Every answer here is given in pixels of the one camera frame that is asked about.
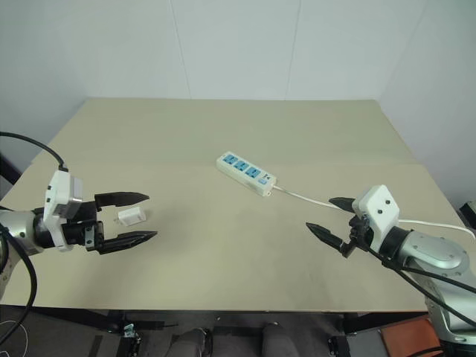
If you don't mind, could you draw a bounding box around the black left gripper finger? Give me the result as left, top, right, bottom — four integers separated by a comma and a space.
94, 190, 151, 208
99, 230, 158, 256

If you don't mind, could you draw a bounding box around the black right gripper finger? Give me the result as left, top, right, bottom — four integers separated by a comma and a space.
305, 222, 344, 254
328, 196, 358, 216

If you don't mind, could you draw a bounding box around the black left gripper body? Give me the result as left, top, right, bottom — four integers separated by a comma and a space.
60, 199, 106, 255

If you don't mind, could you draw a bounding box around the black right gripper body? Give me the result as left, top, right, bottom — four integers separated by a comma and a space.
340, 213, 374, 258

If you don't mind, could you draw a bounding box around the white plug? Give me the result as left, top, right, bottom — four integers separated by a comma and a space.
118, 208, 147, 227

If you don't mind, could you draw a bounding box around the white power strip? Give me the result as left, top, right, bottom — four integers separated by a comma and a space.
216, 150, 278, 198

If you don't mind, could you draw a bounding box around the orange-brown pad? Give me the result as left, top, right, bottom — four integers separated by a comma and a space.
378, 317, 442, 357

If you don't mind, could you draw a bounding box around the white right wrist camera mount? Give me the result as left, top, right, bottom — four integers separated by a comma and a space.
351, 184, 402, 254

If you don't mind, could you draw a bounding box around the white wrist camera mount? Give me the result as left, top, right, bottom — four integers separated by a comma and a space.
43, 170, 84, 254
351, 184, 402, 254

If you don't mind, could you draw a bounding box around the white power cord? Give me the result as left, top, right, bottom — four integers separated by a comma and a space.
273, 184, 476, 240

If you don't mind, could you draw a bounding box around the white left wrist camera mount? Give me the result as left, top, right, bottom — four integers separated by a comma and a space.
43, 170, 84, 254

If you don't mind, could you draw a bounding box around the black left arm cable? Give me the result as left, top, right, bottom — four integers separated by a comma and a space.
0, 222, 38, 340
0, 132, 70, 173

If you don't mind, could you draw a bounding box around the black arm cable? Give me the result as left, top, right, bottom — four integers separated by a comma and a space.
0, 222, 38, 340
366, 243, 476, 338
0, 132, 70, 173

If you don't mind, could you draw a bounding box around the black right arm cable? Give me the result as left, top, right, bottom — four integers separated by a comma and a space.
366, 243, 476, 338

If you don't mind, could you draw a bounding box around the black object at wall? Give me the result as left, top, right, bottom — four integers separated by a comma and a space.
458, 200, 476, 228

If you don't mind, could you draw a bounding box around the black table frame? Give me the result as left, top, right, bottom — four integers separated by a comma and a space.
0, 295, 432, 357

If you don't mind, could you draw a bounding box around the thin white wire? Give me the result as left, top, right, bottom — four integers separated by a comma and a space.
0, 318, 31, 349

